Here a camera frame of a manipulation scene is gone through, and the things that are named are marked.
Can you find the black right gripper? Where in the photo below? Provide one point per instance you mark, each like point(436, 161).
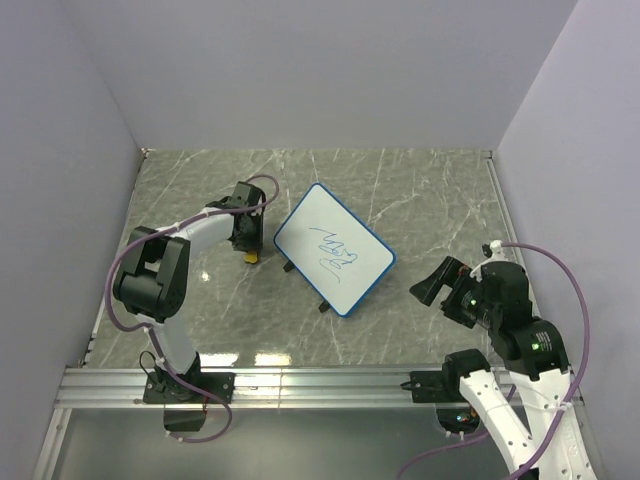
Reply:
point(455, 273)

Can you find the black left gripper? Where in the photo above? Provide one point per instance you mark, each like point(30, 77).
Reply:
point(256, 242)

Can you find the yellow bone-shaped whiteboard eraser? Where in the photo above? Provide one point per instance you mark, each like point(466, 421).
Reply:
point(251, 257)

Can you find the blue-framed small whiteboard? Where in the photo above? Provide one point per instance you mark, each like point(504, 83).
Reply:
point(335, 251)

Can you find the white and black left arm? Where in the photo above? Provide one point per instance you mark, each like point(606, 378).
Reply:
point(152, 277)

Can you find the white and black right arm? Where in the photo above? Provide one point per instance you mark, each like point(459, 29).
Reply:
point(547, 443)

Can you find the black whiteboard clip upper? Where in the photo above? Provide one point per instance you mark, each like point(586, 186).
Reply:
point(288, 266)

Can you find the black whiteboard clip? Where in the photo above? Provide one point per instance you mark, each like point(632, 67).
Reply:
point(288, 266)
point(324, 306)

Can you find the black whiteboard clip lower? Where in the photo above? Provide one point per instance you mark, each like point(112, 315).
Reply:
point(324, 306)

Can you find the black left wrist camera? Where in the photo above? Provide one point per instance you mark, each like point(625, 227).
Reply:
point(246, 197)

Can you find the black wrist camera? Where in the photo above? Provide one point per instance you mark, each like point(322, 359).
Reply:
point(246, 197)
point(504, 282)

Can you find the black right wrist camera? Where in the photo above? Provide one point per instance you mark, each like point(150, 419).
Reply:
point(504, 282)

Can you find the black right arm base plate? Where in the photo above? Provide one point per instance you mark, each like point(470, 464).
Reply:
point(431, 386)

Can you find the aluminium extrusion rail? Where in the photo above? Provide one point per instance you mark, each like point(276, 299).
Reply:
point(313, 388)

